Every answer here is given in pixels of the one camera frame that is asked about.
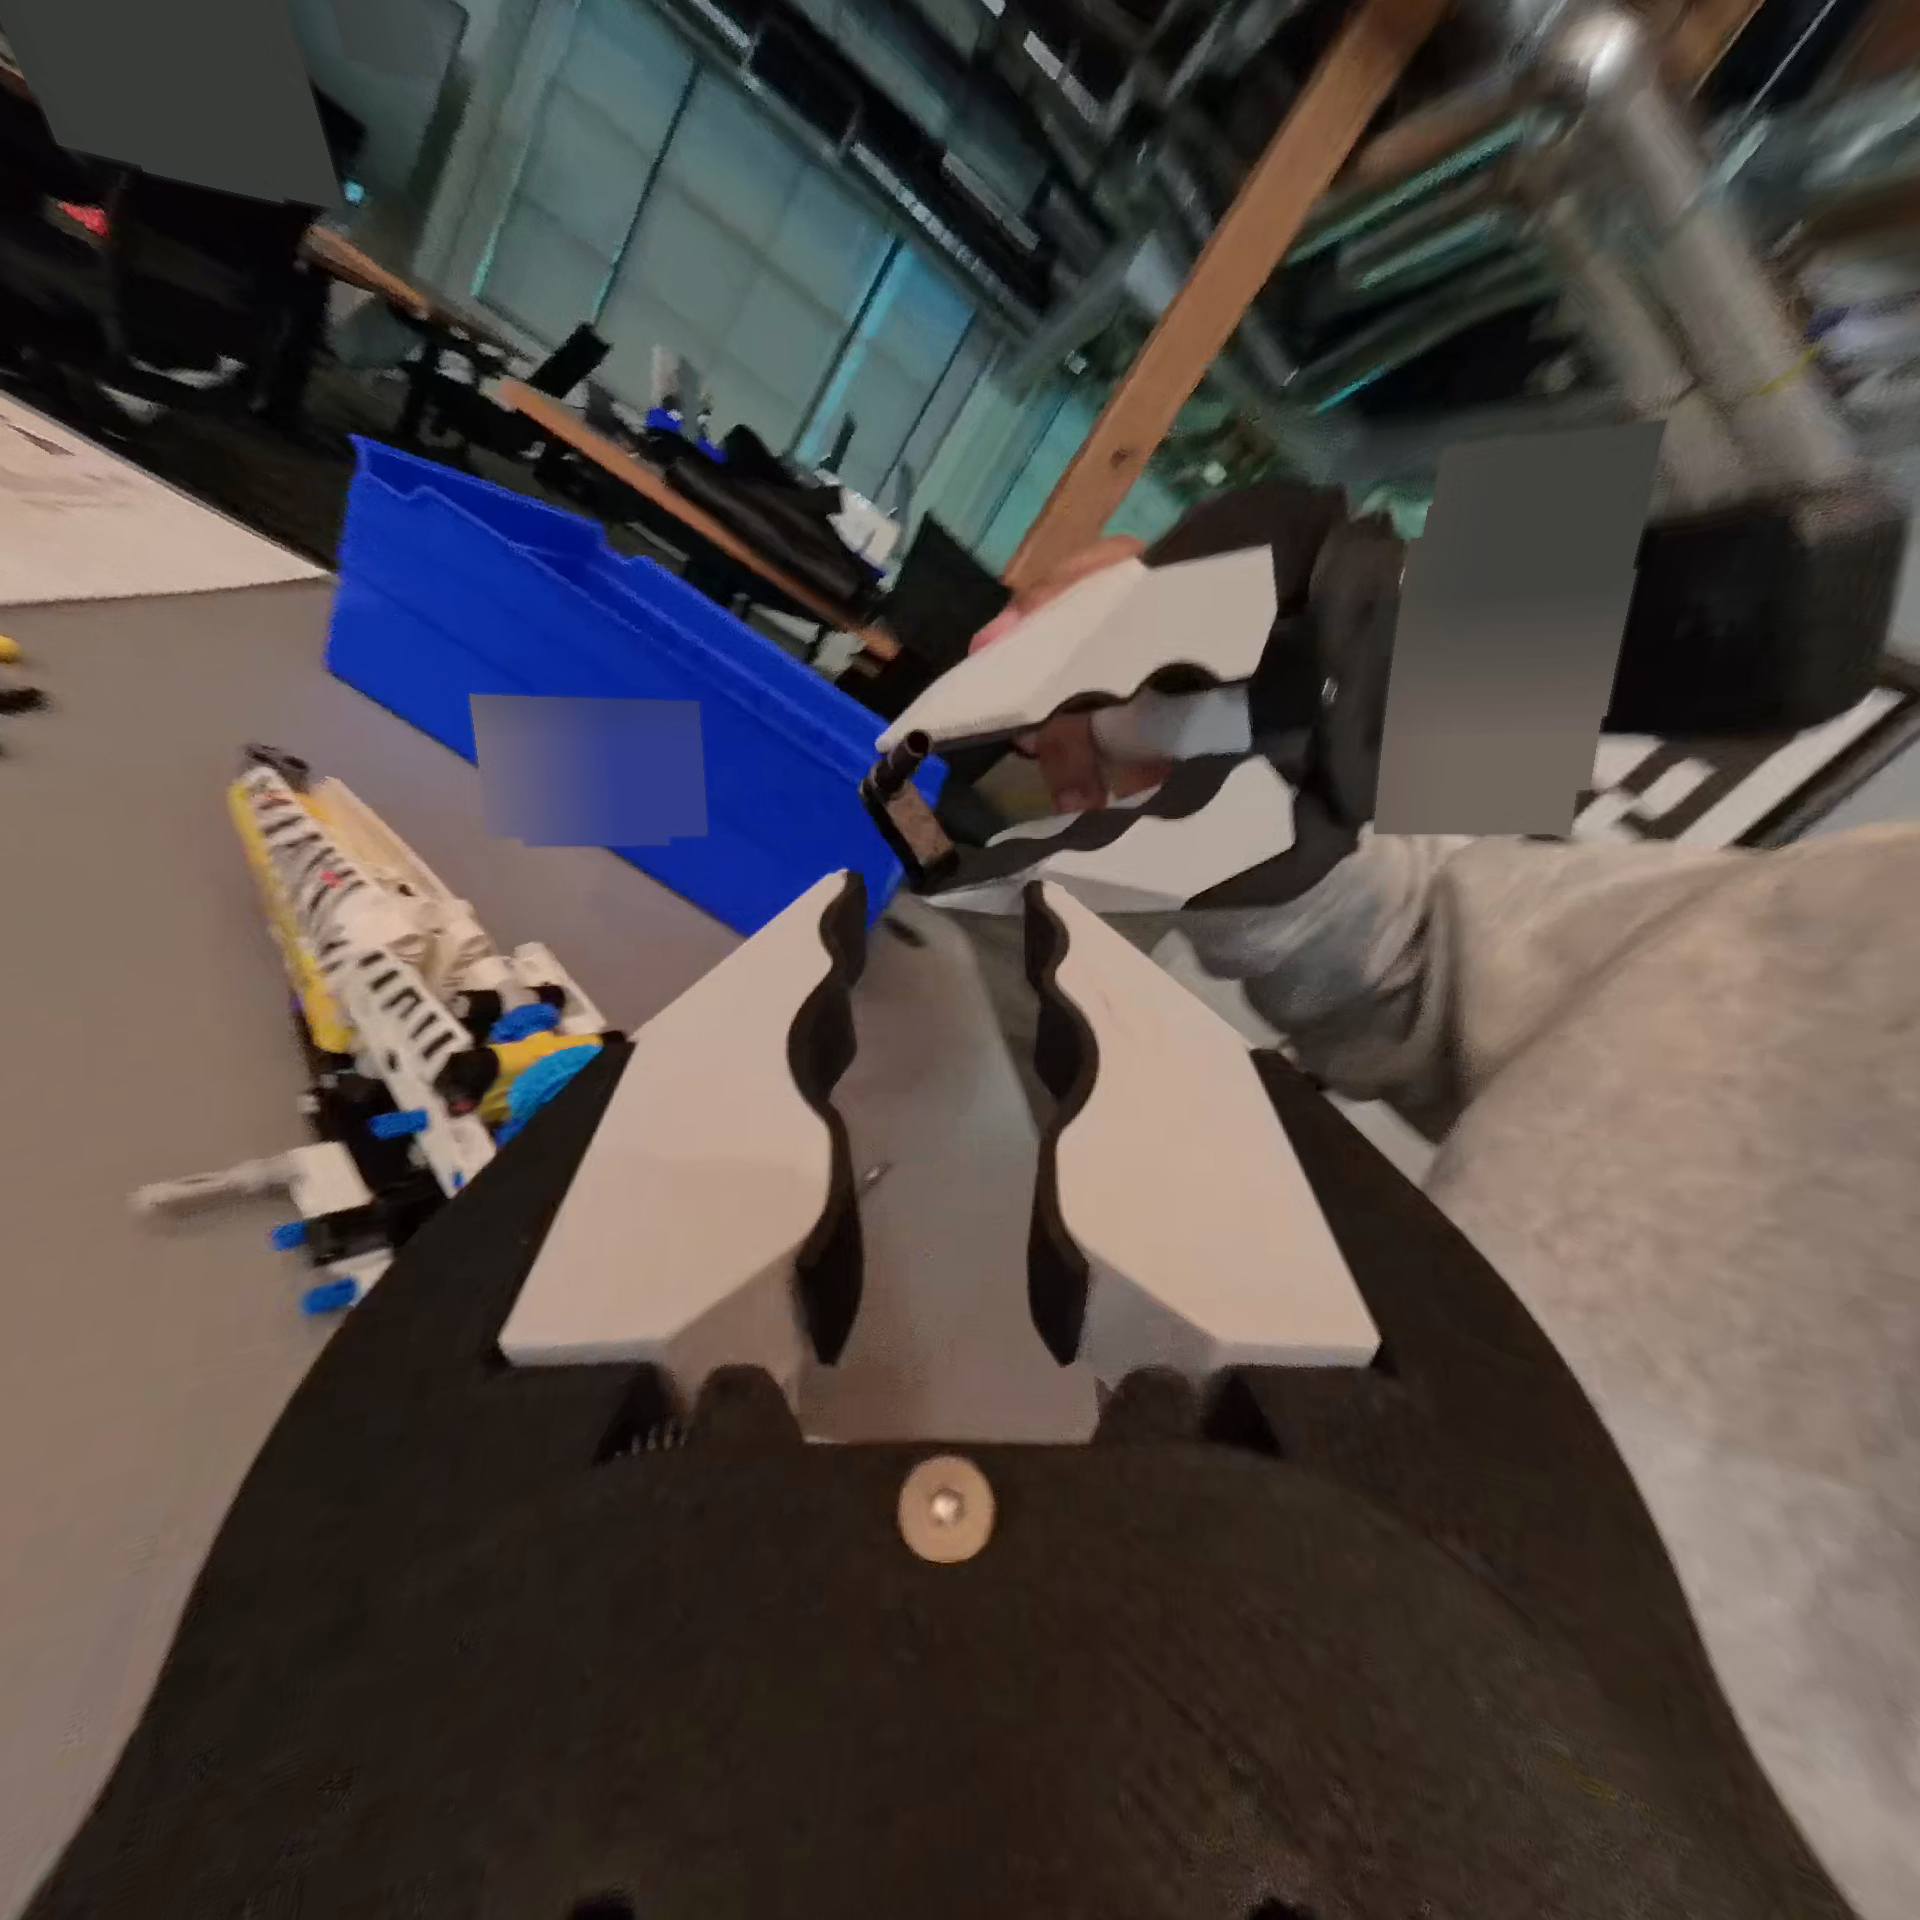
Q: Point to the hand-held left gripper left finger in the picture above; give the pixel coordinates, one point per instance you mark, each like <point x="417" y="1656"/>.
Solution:
<point x="675" y="1200"/>

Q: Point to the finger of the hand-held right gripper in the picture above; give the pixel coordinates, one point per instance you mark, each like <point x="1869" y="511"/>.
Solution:
<point x="1185" y="856"/>
<point x="1108" y="645"/>

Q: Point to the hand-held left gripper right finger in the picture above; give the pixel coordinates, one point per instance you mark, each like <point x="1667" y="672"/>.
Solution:
<point x="1213" y="1200"/>

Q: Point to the black lego connector piece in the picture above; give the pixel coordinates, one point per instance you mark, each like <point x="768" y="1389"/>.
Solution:
<point x="917" y="833"/>

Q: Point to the lego helicopter model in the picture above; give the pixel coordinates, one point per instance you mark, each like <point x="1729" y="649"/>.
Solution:
<point x="375" y="961"/>

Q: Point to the person's right forearm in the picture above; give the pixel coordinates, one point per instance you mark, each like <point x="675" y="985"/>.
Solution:
<point x="1319" y="974"/>

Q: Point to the scattered small lego pieces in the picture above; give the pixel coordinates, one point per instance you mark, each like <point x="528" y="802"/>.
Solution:
<point x="13" y="698"/>

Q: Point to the person's right hand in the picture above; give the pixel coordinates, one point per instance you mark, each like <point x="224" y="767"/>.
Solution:
<point x="1072" y="773"/>

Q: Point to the black office chair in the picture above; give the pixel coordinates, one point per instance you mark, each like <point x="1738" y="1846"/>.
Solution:
<point x="937" y="600"/>

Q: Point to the black bag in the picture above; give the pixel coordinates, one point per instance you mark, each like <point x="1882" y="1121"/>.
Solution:
<point x="764" y="504"/>

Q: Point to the silver ceiling pipe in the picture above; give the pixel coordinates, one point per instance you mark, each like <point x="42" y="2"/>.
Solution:
<point x="1650" y="181"/>

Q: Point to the wooden office desk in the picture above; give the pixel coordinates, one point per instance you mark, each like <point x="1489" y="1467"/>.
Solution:
<point x="555" y="413"/>

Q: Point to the blue plastic bin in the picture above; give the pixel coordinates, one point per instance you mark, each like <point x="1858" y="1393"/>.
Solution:
<point x="450" y="629"/>

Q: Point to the white printed paper sheet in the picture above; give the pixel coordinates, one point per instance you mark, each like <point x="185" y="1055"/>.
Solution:
<point x="105" y="525"/>

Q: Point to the wooden post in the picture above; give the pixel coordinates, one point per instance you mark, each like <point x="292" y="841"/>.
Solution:
<point x="1200" y="299"/>

